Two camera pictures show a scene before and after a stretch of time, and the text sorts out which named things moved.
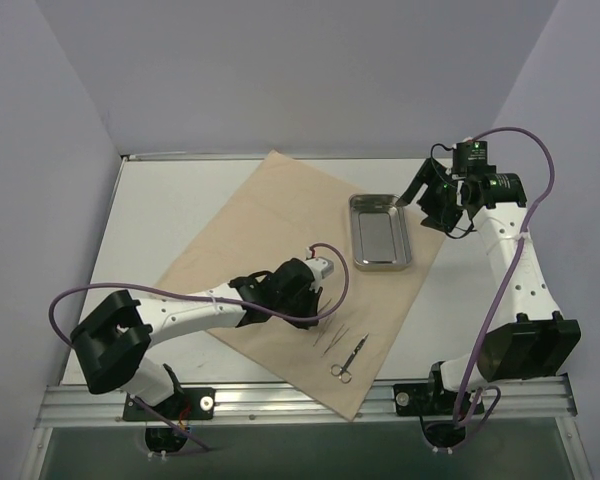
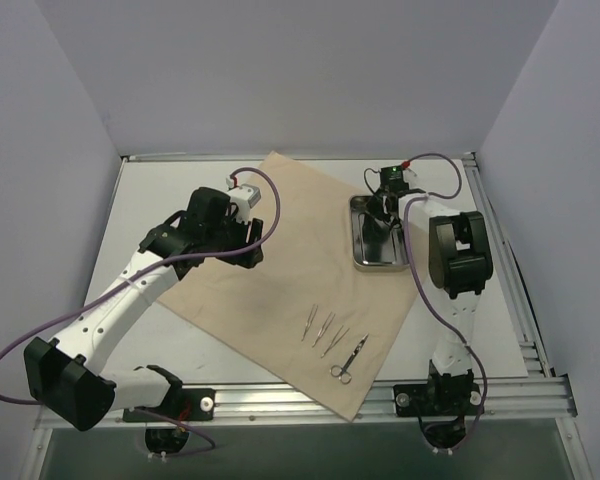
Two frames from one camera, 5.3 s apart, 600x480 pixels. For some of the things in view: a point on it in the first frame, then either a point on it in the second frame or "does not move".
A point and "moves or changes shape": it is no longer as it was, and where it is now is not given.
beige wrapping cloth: (286, 210) does not move
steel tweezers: (333, 342) does not move
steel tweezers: (321, 330) does not move
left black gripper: (300, 293) to (253, 238)
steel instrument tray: (380, 233) does not move
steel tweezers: (324, 307) moves or changes shape
